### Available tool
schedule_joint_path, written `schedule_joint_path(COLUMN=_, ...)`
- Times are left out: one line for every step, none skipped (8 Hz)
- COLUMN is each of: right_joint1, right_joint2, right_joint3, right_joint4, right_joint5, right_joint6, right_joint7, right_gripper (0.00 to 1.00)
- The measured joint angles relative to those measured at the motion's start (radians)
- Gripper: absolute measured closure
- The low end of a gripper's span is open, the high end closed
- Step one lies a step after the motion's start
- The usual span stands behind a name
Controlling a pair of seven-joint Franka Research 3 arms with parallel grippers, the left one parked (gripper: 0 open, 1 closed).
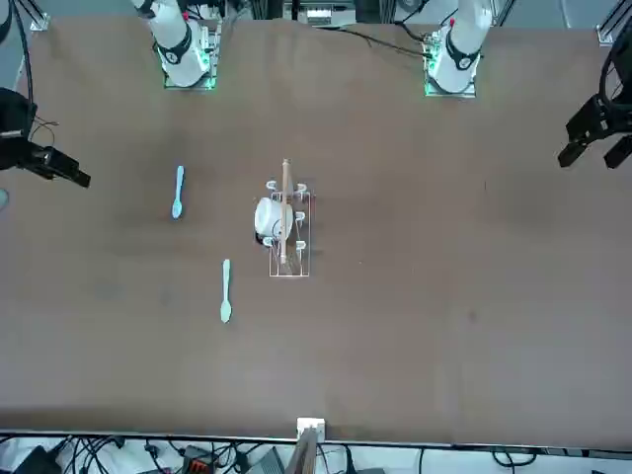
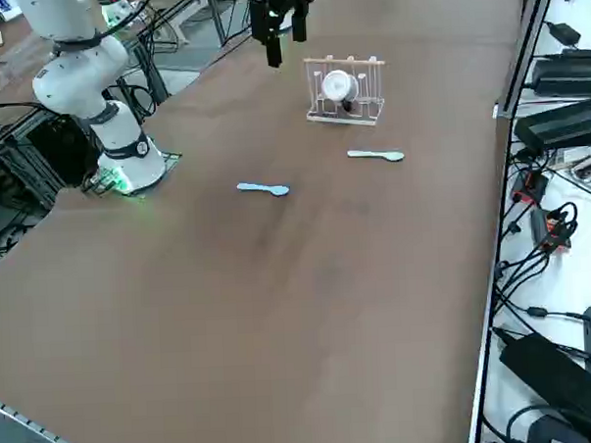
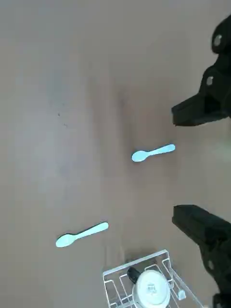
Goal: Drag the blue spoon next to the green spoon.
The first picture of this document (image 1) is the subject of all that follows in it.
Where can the grey power adapter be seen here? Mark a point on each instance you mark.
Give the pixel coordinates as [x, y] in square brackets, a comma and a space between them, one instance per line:
[266, 461]

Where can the blue plastic spoon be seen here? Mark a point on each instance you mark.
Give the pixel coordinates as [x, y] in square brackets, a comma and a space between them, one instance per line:
[178, 205]

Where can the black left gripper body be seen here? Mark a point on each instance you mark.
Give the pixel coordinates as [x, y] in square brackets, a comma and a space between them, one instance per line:
[600, 121]

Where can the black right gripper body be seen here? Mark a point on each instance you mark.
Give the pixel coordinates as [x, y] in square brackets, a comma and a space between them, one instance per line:
[15, 128]

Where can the white cup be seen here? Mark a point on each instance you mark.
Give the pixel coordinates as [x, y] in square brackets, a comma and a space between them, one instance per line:
[266, 217]

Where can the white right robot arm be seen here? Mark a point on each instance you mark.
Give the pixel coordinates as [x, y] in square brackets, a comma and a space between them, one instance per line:
[173, 34]

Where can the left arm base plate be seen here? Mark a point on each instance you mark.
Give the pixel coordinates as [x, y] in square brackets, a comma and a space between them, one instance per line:
[428, 64]

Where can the green plastic spoon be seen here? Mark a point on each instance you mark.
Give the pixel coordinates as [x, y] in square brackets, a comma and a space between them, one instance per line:
[225, 308]

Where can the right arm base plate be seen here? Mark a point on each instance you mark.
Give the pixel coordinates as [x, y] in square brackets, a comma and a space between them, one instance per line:
[210, 54]

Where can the wooden camera mount post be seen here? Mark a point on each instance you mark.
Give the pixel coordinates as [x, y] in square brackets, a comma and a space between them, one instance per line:
[303, 454]

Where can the wooden rack rod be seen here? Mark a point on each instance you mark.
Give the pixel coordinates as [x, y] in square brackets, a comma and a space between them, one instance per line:
[285, 207]

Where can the clear acrylic cup rack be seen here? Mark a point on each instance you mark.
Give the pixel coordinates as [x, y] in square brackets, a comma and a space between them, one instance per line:
[301, 261]

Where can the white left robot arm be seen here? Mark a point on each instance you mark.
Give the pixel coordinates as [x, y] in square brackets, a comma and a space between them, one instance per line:
[461, 34]

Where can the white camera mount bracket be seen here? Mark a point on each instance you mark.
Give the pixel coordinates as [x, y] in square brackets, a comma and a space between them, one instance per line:
[311, 425]

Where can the aluminium frame corner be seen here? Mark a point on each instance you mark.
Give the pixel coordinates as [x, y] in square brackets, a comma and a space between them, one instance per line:
[612, 27]
[39, 21]

